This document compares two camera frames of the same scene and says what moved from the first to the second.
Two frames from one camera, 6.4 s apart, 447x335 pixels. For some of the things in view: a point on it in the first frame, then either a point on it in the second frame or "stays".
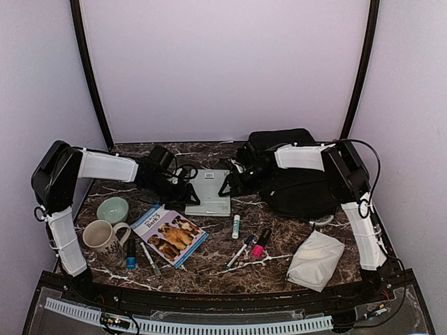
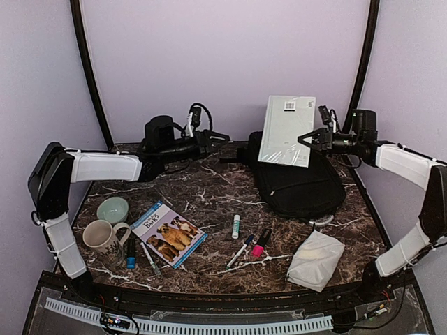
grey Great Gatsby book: x=206 y=185 to x=287 y=118
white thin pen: x=150 y=259 stays
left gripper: x=181 y=197 to x=204 y=141
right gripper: x=240 y=183 to x=325 y=136
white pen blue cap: x=240 y=251 stays
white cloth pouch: x=315 y=261 stays
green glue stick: x=237 y=224 stays
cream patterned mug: x=100 y=236 stays
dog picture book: x=172 y=235 stays
